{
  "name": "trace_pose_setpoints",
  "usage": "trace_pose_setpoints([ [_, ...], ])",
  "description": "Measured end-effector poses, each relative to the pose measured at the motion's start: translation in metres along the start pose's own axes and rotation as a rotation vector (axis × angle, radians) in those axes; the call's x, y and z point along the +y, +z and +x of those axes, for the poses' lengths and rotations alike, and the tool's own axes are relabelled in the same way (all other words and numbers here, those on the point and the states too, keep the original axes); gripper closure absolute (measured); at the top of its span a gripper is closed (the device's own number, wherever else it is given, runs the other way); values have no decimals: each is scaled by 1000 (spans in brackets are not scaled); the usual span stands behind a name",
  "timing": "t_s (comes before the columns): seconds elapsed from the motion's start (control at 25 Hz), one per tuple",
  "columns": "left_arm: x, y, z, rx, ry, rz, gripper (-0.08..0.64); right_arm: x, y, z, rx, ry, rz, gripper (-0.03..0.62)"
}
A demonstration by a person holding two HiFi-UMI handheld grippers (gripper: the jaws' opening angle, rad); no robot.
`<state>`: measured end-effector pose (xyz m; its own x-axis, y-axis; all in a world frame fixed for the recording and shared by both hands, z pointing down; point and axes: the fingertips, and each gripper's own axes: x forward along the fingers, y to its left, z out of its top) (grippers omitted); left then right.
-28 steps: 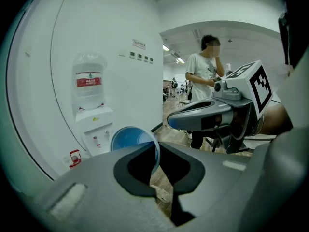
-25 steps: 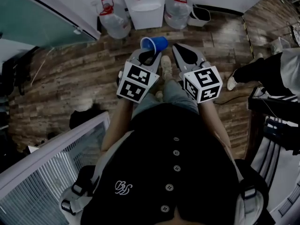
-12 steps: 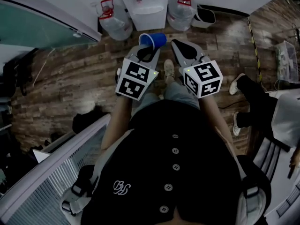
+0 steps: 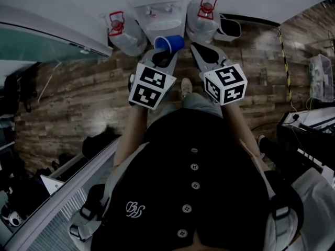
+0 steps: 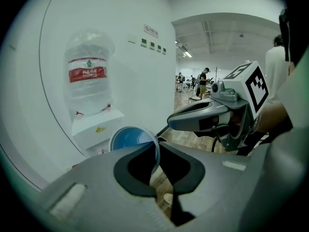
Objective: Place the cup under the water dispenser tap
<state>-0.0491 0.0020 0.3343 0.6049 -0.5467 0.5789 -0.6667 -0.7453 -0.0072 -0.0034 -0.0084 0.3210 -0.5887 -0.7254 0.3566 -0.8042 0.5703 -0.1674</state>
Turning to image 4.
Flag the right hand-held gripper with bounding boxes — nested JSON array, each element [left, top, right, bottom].
[[190, 42, 248, 107]]

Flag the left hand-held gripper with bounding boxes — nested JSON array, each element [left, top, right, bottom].
[[127, 48, 181, 111]]

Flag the blue cup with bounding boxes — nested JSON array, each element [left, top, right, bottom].
[[153, 35, 185, 56]]

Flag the person's right forearm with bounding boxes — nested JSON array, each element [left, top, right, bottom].
[[221, 102, 266, 167]]

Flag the person's left forearm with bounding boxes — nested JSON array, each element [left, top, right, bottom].
[[113, 104, 150, 168]]

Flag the white water dispenser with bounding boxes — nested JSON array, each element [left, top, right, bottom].
[[115, 0, 189, 40]]

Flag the white bin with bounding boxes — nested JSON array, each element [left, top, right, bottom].
[[213, 14, 242, 42]]

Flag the person's grey denim shorts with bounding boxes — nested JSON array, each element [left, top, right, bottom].
[[182, 92, 224, 119]]

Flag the yellow black striped floor tape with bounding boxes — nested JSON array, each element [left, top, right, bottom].
[[277, 26, 293, 103]]

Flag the black floor bag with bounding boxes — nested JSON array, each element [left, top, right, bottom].
[[82, 132, 124, 162]]

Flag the black framed desk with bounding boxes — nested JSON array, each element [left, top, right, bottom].
[[276, 106, 335, 179]]

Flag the white stick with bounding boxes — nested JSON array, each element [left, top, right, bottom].
[[38, 61, 63, 104]]

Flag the clear plastic box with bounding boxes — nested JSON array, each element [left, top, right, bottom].
[[307, 53, 334, 103]]

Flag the frosted glass door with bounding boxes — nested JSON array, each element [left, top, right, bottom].
[[0, 22, 113, 62]]

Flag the black equipment bag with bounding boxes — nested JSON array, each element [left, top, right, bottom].
[[4, 61, 40, 113]]

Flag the person's black shirt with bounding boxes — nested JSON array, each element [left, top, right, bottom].
[[90, 107, 304, 251]]

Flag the white sheet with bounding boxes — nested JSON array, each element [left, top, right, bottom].
[[40, 175, 65, 196]]

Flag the person's right grey shoulder strap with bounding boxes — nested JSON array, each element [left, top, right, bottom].
[[261, 166, 292, 243]]

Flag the person's grey shoulder strap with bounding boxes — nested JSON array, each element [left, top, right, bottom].
[[261, 166, 292, 243], [69, 184, 110, 242]]

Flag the person's left grey shoulder strap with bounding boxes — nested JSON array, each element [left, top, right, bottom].
[[69, 184, 110, 242]]

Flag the white round camera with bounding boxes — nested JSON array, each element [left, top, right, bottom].
[[2, 210, 24, 227]]

